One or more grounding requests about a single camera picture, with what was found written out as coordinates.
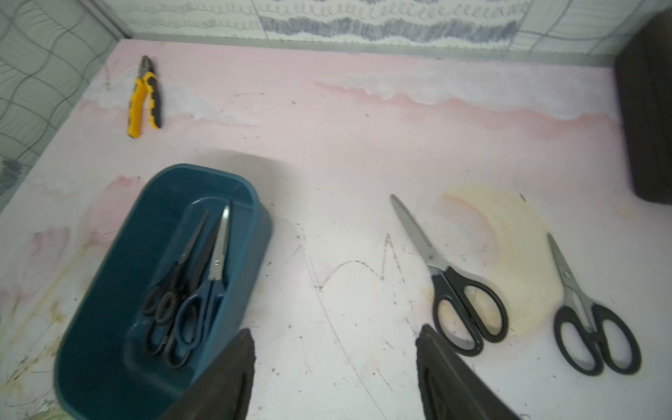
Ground blue handled scissors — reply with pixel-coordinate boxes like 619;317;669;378
163;202;232;370

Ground black plastic tool case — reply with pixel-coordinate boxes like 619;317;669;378
614;9;671;205

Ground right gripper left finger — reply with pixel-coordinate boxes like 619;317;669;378
159;328;256;420

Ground large black handled scissors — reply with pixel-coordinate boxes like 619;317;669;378
390;194;509;357

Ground teal plastic storage box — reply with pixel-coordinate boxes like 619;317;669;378
54;164;272;419

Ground all-black scissors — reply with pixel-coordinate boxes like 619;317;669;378
140;209;222;358

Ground small black handled scissors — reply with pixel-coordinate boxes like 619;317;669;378
141;210;209;326

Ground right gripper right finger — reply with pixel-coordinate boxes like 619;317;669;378
416;324;518;420

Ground yellow black pliers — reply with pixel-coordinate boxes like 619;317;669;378
128;55;163;138

